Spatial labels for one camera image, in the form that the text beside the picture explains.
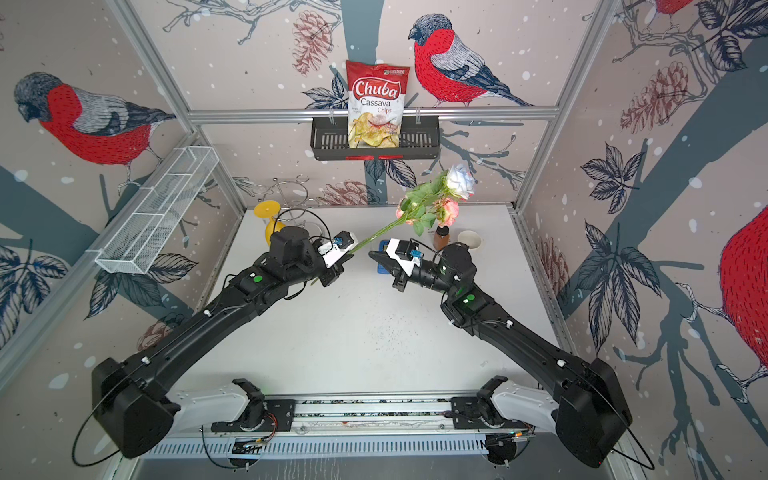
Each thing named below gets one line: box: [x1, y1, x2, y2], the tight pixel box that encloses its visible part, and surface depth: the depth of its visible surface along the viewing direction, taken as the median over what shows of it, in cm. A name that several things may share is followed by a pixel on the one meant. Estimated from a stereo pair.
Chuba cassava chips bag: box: [346, 60, 410, 149], surface depth 86 cm
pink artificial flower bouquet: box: [349, 164, 475, 256], surface depth 69 cm
